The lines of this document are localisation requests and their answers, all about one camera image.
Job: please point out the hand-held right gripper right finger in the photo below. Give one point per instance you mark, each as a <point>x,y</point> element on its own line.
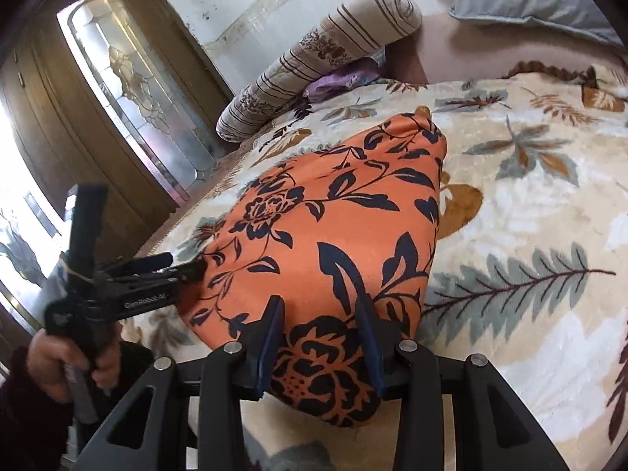
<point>373,348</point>

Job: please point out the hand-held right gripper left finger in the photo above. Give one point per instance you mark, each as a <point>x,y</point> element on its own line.
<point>272,348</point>

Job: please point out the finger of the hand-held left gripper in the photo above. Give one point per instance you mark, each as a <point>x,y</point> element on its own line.
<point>142,262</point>
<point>189,271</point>

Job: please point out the orange floral garment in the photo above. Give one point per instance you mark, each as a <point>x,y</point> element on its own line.
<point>324,235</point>

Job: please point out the person's left forearm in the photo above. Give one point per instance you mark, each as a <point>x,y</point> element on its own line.
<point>29,427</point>

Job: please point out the person's left hand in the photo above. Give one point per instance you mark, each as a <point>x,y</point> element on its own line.
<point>46,365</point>

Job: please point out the wooden glass-panel door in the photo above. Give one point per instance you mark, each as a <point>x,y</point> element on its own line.
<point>64,103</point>

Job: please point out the leaf print blanket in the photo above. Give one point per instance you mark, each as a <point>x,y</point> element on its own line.
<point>530,235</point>

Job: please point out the purple cloth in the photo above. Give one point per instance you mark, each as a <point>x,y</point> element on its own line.
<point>338,81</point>

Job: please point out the striped bolster pillow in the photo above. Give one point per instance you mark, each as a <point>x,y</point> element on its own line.
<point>324,49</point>

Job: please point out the pink bed sheet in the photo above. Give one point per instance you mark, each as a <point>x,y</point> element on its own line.
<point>481,54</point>

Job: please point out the grey pillow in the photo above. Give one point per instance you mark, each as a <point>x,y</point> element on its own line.
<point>525,0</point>

